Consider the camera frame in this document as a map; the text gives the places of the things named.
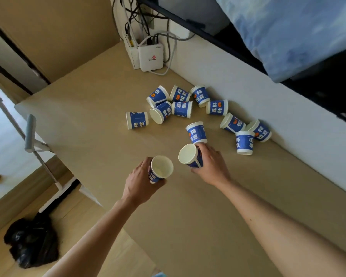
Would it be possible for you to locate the black television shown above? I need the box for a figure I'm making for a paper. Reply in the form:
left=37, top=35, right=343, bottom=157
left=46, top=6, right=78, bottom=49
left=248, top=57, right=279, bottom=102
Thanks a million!
left=135, top=0, right=346, bottom=127

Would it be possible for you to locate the white board panel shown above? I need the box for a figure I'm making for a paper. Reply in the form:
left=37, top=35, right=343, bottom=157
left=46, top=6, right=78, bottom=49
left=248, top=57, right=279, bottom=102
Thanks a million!
left=0, top=24, right=50, bottom=94

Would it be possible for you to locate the white router box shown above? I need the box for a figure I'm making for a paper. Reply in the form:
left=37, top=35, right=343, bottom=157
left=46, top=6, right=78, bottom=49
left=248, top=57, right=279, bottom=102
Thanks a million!
left=138, top=43, right=165, bottom=72

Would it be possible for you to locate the person's right hand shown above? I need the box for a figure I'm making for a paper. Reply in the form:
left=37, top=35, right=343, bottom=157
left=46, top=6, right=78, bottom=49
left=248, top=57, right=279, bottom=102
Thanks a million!
left=190, top=142, right=232, bottom=188

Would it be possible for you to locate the white dustpan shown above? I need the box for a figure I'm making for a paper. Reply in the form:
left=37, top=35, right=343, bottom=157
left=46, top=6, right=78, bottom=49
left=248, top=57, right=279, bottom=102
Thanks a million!
left=24, top=113, right=104, bottom=207

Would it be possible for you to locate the blue white paper cup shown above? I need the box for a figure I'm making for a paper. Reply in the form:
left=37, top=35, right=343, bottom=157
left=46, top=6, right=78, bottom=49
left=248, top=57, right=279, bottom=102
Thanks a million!
left=178, top=143, right=204, bottom=168
left=148, top=155, right=175, bottom=184

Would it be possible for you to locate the pile of paper cups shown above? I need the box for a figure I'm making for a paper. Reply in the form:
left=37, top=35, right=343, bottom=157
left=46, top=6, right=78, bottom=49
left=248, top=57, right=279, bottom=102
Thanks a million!
left=125, top=84, right=273, bottom=156

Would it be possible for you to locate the white modem with ports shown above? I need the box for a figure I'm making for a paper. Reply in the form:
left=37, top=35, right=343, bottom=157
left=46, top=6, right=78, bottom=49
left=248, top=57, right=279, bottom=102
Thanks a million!
left=121, top=31, right=141, bottom=70

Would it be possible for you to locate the person's left forearm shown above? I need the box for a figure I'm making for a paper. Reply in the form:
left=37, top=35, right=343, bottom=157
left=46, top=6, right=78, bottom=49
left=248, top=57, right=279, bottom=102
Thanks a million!
left=42, top=197, right=140, bottom=277

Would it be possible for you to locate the black plastic bag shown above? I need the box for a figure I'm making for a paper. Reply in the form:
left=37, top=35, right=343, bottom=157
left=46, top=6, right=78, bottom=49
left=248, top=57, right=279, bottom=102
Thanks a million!
left=3, top=212, right=60, bottom=270

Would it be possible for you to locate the low wooden platform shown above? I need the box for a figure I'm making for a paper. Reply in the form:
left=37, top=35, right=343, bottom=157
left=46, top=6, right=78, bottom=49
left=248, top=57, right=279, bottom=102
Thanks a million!
left=0, top=66, right=75, bottom=240

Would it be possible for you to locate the white router cable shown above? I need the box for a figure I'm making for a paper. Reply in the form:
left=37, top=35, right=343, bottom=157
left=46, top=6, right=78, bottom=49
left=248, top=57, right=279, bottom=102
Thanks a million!
left=137, top=30, right=196, bottom=76

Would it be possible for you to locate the tangle of black cables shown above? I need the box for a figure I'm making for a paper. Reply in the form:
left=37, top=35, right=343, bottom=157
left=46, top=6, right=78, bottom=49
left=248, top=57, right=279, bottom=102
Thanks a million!
left=111, top=0, right=173, bottom=48

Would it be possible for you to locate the blue tie-dye cloth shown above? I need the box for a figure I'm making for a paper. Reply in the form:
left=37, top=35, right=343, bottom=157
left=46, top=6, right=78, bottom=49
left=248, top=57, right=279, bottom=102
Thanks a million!
left=213, top=0, right=346, bottom=83

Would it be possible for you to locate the person's left hand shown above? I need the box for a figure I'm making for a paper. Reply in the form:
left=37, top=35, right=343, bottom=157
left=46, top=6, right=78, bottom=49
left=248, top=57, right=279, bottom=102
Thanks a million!
left=121, top=156, right=168, bottom=207

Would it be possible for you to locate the person's right forearm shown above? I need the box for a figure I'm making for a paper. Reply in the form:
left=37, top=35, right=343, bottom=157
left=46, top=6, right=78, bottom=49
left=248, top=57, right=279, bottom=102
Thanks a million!
left=218, top=179, right=346, bottom=277

